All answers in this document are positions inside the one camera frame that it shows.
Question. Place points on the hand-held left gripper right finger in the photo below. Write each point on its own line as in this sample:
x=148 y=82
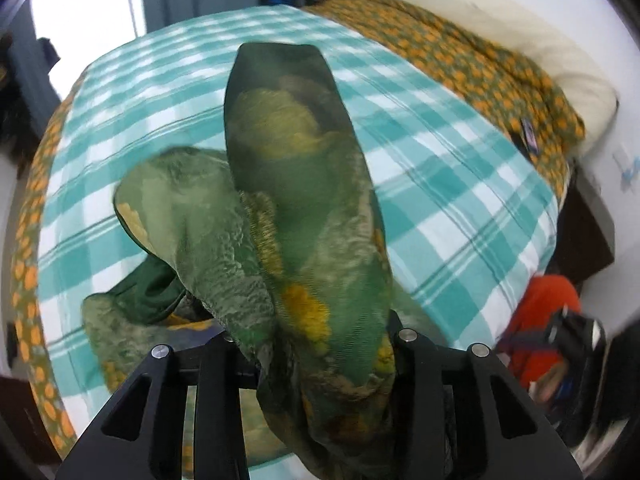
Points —
x=417 y=365

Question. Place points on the person's orange fleece clothing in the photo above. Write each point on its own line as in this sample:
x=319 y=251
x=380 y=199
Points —
x=540 y=310

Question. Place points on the dark chair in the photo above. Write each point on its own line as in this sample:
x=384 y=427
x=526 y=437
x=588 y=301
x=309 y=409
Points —
x=49 y=52

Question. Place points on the narrow blue curtain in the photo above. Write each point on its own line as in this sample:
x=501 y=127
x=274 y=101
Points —
x=30 y=70

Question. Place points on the black smartphone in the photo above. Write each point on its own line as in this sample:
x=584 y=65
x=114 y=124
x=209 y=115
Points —
x=528 y=135

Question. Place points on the orange floral quilt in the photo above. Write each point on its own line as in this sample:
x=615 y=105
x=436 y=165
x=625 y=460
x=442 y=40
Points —
x=450 y=60

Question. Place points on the orange floral bed sheet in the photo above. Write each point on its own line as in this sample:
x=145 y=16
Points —
x=30 y=280

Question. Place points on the teal checked bed sheet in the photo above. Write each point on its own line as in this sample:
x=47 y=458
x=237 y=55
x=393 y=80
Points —
x=450 y=170

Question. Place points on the dark brown nightstand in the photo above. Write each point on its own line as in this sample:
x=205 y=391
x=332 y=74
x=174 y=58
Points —
x=585 y=230

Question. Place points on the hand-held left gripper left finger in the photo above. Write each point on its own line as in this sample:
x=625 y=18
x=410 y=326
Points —
x=215 y=365

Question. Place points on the green landscape print jacket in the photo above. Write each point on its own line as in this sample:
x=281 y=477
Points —
x=300 y=200

